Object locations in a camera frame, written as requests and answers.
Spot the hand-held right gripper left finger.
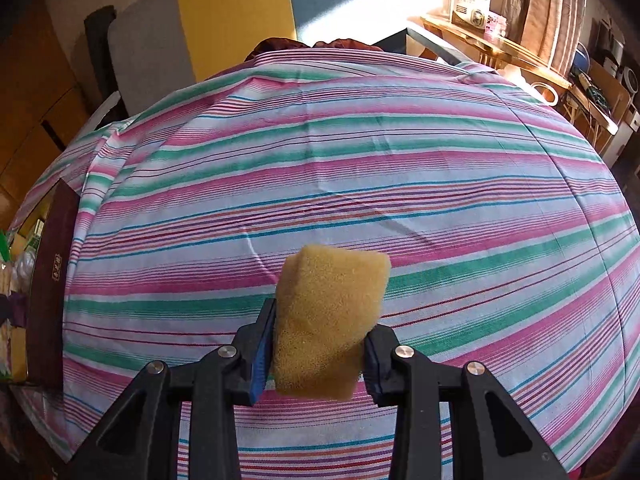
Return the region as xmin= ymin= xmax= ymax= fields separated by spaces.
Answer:
xmin=65 ymin=299 xmax=277 ymax=480

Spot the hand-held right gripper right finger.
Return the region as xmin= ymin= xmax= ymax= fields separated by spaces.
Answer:
xmin=362 ymin=326 xmax=571 ymax=480

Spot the yellow sponge block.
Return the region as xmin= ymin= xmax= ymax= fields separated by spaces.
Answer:
xmin=272 ymin=245 xmax=392 ymax=402

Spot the gold lined storage box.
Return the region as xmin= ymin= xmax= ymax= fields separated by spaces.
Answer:
xmin=0 ymin=178 xmax=82 ymax=391

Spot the striped pink green bedsheet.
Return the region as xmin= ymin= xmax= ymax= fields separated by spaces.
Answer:
xmin=10 ymin=50 xmax=640 ymax=480

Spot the small folding table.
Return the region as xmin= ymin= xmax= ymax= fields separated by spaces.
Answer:
xmin=565 ymin=80 xmax=621 ymax=146

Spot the wooden wardrobe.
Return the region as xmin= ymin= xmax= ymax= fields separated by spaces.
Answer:
xmin=0 ymin=5 xmax=91 ymax=211

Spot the wooden side table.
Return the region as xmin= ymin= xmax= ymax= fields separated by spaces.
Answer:
xmin=407 ymin=15 xmax=571 ymax=91

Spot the grey yellow blue chair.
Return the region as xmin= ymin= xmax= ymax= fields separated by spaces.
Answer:
xmin=84 ymin=0 xmax=468 ymax=121

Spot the cardboard sheet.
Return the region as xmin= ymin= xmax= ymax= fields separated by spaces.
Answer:
xmin=582 ymin=60 xmax=631 ymax=116

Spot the striped beige curtain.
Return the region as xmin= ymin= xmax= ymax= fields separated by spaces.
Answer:
xmin=505 ymin=0 xmax=586 ymax=73

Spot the white ring-shaped object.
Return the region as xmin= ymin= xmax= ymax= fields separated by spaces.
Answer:
xmin=530 ymin=81 xmax=558 ymax=106

